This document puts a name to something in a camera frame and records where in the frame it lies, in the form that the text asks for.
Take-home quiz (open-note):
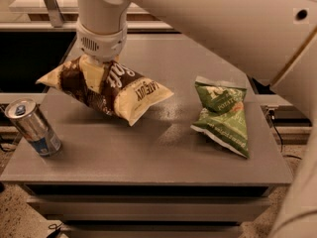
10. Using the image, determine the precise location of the black cable on floor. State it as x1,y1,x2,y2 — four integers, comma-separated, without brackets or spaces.
268,109,303,161

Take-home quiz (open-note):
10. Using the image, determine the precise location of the grey drawer cabinet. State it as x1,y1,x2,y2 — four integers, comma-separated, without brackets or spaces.
2,34,292,238

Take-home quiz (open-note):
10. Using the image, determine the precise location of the green chip bag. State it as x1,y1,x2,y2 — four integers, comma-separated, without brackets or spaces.
191,76,250,159

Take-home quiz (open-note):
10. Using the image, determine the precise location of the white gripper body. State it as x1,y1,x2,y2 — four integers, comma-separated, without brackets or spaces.
76,21,127,62

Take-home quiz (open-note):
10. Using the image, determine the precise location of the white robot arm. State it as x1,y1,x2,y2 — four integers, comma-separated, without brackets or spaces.
77,0,317,238

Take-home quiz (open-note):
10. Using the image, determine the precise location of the metal window frame rail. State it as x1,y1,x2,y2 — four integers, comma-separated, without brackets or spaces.
0,0,179,33

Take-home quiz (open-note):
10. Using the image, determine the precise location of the brown chip bag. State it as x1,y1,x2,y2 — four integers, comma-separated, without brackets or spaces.
37,56,173,126

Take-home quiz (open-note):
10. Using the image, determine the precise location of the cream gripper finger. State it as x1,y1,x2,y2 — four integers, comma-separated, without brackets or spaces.
79,55,109,93

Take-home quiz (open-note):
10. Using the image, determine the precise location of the silver blue redbull can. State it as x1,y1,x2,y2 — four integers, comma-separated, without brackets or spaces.
5,98,61,157

